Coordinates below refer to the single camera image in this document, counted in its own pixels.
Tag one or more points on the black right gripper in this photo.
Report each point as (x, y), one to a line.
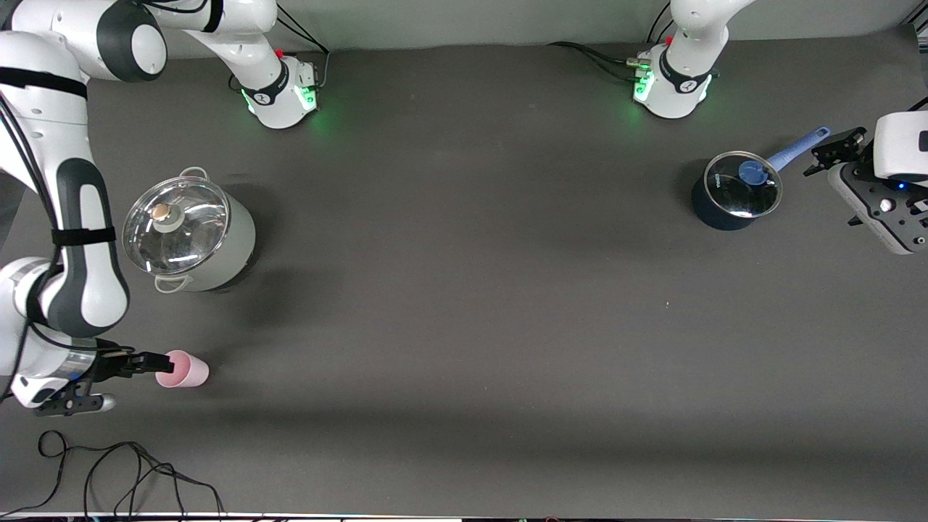
(107, 365)

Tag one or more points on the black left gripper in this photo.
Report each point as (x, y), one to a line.
(843, 147)

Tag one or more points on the pink plastic cup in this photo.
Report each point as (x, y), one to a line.
(185, 370)

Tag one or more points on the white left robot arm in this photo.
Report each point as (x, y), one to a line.
(674, 87)

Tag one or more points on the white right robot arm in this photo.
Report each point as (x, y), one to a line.
(80, 275)

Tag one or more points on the glass lid with blue knob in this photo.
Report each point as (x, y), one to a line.
(732, 196)

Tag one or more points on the glass lid with wooden knob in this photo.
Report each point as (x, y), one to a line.
(181, 232)

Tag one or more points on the dark blue saucepan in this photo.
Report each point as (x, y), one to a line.
(714, 217)

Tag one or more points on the pale grey stock pot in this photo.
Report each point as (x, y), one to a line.
(235, 246)

